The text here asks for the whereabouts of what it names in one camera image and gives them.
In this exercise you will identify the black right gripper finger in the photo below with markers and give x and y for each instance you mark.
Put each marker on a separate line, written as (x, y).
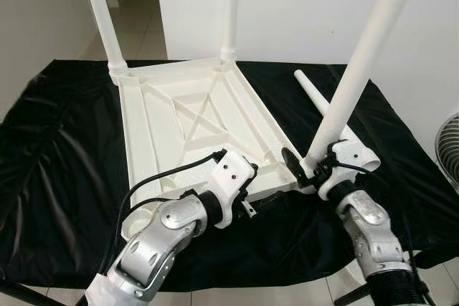
(292, 165)

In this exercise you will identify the white plastic children table top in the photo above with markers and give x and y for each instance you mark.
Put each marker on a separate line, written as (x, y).
(165, 120)

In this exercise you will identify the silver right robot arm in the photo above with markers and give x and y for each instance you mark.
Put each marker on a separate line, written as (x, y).
(376, 238)

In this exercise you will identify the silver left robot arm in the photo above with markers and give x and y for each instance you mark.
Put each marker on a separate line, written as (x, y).
(154, 241)

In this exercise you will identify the black metal table leg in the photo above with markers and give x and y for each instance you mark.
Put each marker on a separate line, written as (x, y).
(353, 297)
(29, 295)

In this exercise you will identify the white standing fan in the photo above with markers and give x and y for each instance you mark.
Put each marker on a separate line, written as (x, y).
(449, 152)

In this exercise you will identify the black table cloth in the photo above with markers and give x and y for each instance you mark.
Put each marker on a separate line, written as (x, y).
(50, 177)

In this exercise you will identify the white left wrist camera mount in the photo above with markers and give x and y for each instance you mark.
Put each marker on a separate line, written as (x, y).
(233, 173)

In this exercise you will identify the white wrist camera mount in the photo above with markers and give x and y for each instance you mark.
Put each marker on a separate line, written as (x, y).
(233, 173)
(348, 159)

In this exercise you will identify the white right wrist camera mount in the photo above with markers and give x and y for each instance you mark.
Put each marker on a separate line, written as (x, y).
(348, 159)

